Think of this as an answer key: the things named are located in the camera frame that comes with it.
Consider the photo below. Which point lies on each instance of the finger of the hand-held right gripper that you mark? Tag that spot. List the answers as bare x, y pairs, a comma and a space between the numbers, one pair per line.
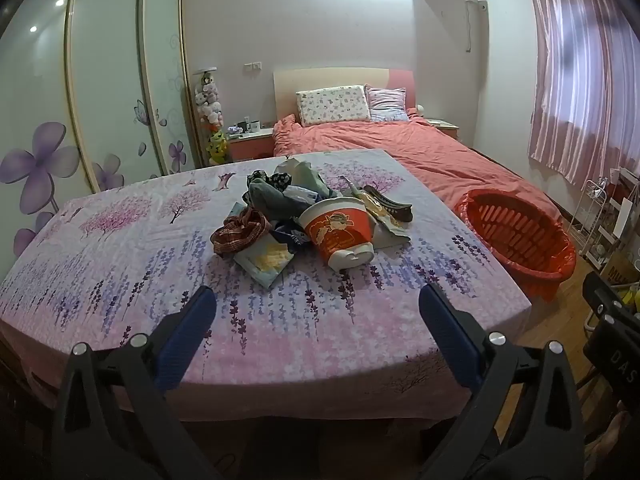
600, 295

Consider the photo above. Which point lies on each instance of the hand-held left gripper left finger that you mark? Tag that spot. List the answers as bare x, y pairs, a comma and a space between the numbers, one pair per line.
187, 330

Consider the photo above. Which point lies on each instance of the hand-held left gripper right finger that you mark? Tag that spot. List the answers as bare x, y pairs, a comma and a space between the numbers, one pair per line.
447, 332

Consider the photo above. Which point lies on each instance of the red plastic laundry basket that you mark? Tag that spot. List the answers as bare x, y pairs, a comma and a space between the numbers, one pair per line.
520, 240

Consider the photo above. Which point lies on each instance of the pale yellow snack packet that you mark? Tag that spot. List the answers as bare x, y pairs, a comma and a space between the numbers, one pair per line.
265, 262

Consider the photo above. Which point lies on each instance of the brown plaid cloth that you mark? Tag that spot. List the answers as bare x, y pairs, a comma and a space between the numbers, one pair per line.
240, 232

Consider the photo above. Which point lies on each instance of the brown paper wrapper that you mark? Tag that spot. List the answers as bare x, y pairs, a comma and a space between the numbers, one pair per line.
390, 232

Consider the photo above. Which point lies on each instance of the black hair brush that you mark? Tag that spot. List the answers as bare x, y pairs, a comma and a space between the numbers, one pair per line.
392, 205

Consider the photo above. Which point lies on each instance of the red instant noodle cup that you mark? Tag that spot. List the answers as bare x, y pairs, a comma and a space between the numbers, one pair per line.
335, 232

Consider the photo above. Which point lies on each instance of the grey green plastic bag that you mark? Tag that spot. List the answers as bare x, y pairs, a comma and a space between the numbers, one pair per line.
270, 200

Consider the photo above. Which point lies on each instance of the black dotted cloth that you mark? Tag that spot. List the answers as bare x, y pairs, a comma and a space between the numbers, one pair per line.
267, 178

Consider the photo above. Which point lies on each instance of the beige paper bag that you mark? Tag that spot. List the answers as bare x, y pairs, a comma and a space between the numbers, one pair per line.
306, 172

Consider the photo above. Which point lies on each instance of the person's right hand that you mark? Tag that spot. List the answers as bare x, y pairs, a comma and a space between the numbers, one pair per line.
612, 435

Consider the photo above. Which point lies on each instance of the cardboard box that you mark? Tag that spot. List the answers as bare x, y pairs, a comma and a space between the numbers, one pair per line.
617, 270

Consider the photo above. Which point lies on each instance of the yellow plastic item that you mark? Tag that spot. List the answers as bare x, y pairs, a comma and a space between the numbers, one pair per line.
631, 299

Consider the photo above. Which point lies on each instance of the floral printed tablecloth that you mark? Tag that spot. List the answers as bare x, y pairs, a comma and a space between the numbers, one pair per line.
150, 270

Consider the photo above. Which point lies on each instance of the bed with salmon duvet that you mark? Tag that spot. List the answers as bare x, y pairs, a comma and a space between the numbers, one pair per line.
425, 155

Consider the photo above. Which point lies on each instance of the yellow plush toy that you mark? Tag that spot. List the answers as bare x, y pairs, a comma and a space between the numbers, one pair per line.
218, 147

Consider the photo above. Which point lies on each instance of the pink nightstand with mug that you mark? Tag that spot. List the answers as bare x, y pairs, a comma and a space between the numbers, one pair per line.
250, 147

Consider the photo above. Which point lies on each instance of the pink curtain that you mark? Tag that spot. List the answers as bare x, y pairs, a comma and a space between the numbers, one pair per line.
580, 70

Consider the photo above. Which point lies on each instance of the hanging plush toy column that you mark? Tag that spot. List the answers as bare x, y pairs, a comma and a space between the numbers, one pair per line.
209, 102

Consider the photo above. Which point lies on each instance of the pink striped pillow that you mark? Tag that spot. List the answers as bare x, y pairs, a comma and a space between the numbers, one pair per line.
387, 105

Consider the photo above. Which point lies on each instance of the white floral pillow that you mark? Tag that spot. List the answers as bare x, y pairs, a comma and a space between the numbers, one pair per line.
332, 105

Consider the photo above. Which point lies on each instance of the wardrobe with flower doors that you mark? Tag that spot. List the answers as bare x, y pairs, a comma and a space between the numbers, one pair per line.
100, 85

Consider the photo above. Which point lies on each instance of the beige pink headboard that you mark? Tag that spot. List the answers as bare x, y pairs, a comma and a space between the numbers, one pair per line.
325, 79

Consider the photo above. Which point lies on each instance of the air conditioner pipe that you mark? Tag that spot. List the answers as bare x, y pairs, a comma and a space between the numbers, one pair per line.
468, 25

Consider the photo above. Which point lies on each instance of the white wall socket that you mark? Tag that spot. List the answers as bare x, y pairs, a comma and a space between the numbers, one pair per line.
253, 66

